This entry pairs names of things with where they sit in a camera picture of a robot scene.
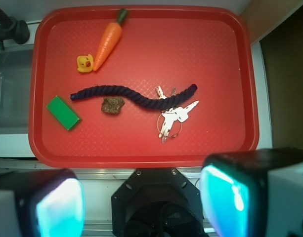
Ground grey metal box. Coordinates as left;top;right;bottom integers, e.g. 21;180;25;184
0;45;33;134

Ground silver keys on ring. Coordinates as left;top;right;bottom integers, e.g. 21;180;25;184
157;100;199;143

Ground brown rock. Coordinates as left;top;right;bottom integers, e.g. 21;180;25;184
101;97;125;115

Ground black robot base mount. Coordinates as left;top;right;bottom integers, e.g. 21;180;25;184
111;168;208;237

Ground green rectangular block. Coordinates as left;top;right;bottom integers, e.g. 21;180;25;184
46;95;81;131

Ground orange toy carrot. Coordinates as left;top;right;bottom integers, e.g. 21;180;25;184
93;8;128;71

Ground dark blue rope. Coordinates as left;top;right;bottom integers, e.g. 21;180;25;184
70;83;198;112

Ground yellow rubber duck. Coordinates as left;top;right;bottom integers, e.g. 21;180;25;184
77;54;94;73

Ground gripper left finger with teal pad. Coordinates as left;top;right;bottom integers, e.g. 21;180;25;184
0;169;86;237

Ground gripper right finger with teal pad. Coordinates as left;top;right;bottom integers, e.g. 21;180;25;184
199;148;303;237

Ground red plastic tray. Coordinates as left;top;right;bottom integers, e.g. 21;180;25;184
29;6;259;168

